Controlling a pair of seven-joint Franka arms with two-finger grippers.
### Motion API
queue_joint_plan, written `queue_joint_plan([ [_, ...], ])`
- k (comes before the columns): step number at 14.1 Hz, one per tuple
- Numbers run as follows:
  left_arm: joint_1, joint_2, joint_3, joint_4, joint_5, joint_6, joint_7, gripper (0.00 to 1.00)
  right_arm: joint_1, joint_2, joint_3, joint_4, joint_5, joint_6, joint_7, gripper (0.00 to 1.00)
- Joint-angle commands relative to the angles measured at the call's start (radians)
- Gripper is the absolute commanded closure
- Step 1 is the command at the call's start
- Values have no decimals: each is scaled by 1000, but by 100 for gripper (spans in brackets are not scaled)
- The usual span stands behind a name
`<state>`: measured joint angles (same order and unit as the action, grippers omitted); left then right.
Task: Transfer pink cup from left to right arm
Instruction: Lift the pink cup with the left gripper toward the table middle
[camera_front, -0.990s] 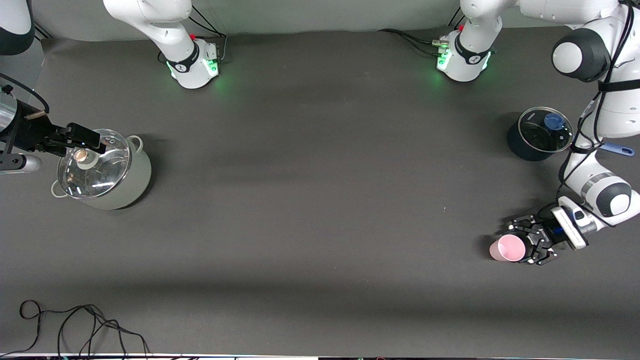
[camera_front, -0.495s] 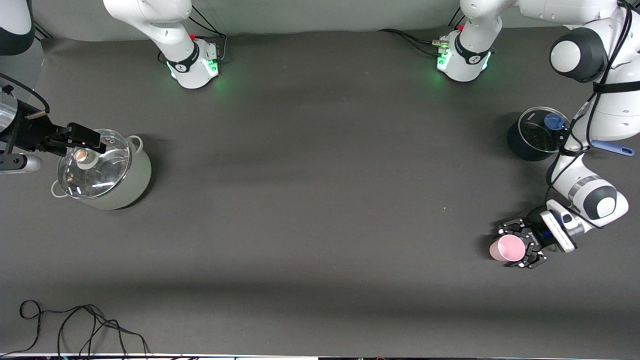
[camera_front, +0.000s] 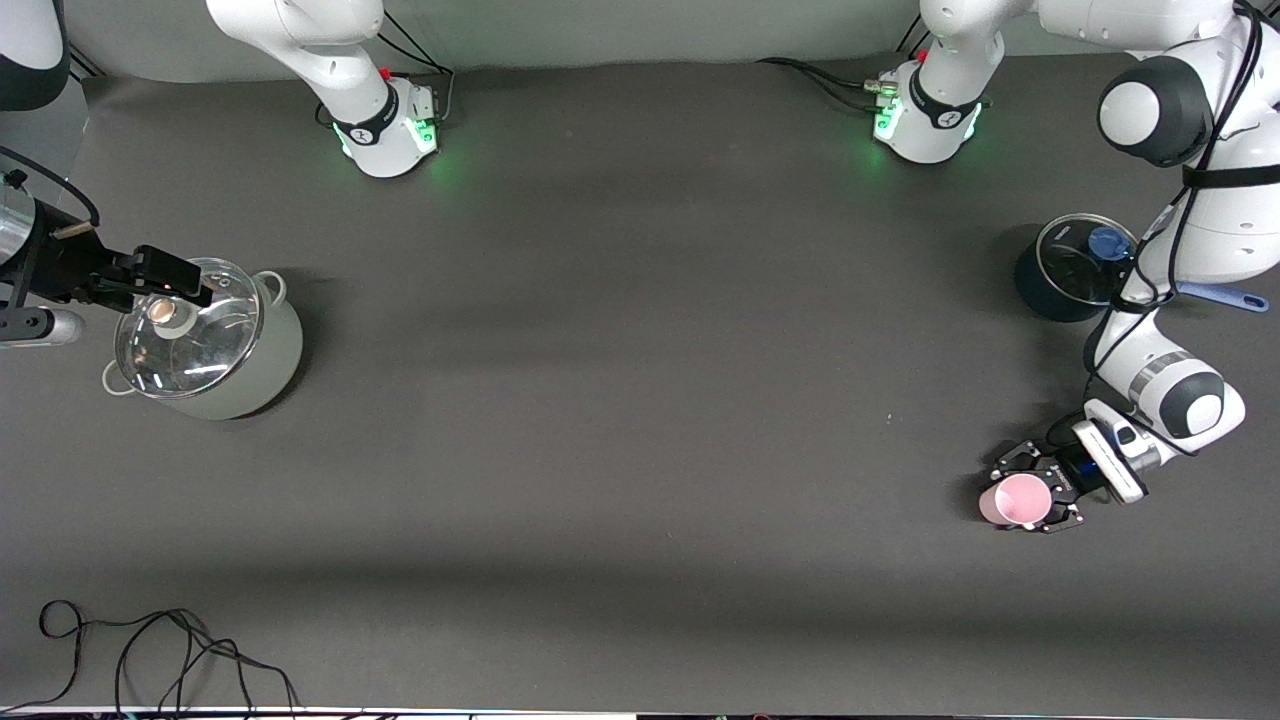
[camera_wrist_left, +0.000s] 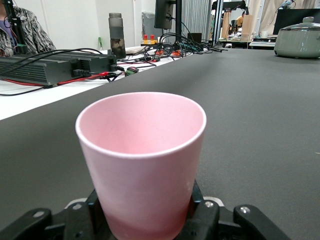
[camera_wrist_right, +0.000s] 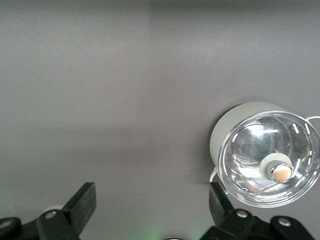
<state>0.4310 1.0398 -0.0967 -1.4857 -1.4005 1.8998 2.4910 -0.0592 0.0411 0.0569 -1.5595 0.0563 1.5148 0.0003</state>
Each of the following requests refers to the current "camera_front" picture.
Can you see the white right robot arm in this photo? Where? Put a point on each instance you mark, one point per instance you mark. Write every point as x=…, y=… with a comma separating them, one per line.
x=340, y=70

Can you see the pale green stock pot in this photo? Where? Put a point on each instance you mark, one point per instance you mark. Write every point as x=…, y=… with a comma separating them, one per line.
x=265, y=370

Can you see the glass lid with blue knob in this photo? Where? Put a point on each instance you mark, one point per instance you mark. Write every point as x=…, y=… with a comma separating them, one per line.
x=1075, y=260

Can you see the pink plastic cup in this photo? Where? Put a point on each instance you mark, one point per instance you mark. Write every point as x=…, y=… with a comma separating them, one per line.
x=1020, y=502

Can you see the glass lid with copper knob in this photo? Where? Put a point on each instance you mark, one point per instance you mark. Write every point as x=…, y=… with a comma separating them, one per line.
x=200, y=350

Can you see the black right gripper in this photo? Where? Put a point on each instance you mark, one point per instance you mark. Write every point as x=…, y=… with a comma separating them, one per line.
x=62, y=267

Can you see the dark blue saucepan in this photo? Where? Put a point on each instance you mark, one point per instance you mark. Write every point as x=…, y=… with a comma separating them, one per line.
x=1040, y=295

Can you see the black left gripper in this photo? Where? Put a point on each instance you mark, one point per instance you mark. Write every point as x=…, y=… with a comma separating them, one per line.
x=1062, y=477

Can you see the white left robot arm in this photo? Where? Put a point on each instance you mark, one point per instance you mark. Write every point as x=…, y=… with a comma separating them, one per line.
x=1230, y=220

